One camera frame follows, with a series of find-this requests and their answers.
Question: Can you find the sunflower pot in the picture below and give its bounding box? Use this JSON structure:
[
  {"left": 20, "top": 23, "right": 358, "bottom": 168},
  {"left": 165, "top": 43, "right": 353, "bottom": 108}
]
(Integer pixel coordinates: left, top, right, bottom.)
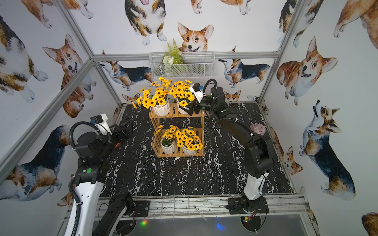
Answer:
[
  {"left": 176, "top": 127, "right": 204, "bottom": 156},
  {"left": 132, "top": 77, "right": 172, "bottom": 117},
  {"left": 160, "top": 125, "right": 178, "bottom": 154},
  {"left": 169, "top": 80, "right": 195, "bottom": 114}
]

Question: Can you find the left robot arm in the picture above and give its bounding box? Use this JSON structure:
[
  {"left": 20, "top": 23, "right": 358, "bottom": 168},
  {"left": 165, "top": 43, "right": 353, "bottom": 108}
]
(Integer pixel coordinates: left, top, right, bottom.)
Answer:
[{"left": 65, "top": 121, "right": 135, "bottom": 236}]

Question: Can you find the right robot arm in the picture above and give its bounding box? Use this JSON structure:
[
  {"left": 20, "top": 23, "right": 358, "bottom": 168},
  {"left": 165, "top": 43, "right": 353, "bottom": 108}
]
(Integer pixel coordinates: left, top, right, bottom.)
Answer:
[{"left": 184, "top": 83, "right": 277, "bottom": 207}]

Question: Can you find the wooden two-tier shelf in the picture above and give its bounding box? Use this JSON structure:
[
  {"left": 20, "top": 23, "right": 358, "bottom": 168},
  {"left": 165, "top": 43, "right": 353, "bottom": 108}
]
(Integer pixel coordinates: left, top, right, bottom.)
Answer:
[{"left": 149, "top": 104, "right": 204, "bottom": 158}]

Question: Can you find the pink flower small pot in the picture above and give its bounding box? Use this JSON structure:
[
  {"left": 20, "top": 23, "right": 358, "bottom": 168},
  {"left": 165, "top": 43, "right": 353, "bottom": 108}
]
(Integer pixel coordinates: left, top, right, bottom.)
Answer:
[{"left": 250, "top": 123, "right": 266, "bottom": 136}]

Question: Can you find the green fern plant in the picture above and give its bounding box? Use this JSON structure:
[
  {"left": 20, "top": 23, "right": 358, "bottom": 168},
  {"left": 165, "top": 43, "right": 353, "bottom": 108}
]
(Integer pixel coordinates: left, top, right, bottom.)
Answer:
[{"left": 162, "top": 39, "right": 184, "bottom": 65}]

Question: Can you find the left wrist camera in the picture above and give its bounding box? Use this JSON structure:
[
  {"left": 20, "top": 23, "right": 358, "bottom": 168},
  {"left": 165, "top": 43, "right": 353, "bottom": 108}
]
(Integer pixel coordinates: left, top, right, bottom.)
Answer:
[{"left": 90, "top": 114, "right": 112, "bottom": 135}]

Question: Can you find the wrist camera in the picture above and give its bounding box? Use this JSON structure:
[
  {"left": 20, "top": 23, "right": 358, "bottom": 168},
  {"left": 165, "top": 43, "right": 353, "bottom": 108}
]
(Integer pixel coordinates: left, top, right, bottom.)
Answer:
[
  {"left": 90, "top": 114, "right": 112, "bottom": 135},
  {"left": 190, "top": 83, "right": 204, "bottom": 103}
]

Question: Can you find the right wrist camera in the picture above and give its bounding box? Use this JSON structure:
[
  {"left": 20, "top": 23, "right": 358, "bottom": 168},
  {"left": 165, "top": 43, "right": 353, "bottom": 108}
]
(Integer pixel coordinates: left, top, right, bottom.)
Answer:
[{"left": 190, "top": 83, "right": 204, "bottom": 103}]

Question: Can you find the white wire basket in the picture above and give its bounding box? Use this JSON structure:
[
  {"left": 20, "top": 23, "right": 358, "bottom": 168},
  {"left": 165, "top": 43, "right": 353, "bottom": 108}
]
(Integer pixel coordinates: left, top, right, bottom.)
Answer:
[{"left": 149, "top": 52, "right": 215, "bottom": 78}]

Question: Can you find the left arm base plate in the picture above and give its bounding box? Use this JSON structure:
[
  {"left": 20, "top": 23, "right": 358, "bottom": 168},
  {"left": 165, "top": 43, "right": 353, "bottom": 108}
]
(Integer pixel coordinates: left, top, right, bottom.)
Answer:
[{"left": 131, "top": 200, "right": 151, "bottom": 218}]

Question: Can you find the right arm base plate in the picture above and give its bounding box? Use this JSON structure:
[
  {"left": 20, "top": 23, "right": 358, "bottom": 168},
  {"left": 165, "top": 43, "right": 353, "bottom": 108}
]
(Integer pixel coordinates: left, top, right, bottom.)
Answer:
[{"left": 225, "top": 196, "right": 269, "bottom": 214}]

